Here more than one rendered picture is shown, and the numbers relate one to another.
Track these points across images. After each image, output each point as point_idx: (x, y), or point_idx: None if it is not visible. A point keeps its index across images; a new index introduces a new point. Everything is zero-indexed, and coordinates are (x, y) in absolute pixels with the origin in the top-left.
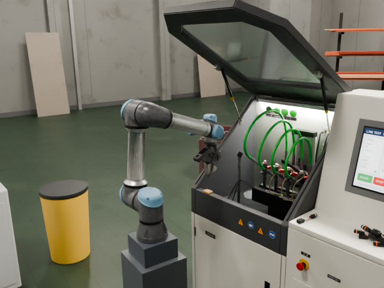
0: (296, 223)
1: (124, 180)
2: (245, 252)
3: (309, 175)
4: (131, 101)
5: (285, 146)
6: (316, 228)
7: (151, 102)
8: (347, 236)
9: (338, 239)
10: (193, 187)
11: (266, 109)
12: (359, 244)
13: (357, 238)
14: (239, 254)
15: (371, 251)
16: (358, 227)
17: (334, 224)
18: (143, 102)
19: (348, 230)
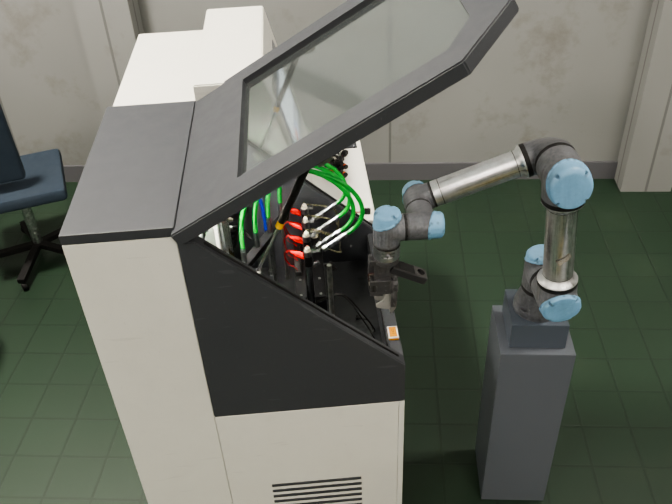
0: (371, 214)
1: (576, 279)
2: None
3: (316, 190)
4: (577, 159)
5: (243, 241)
6: (364, 200)
7: (551, 139)
8: (352, 183)
9: (364, 184)
10: (403, 359)
11: (203, 236)
12: (356, 173)
13: (345, 178)
14: None
15: (359, 165)
16: (321, 186)
17: (338, 197)
18: (563, 143)
19: (337, 187)
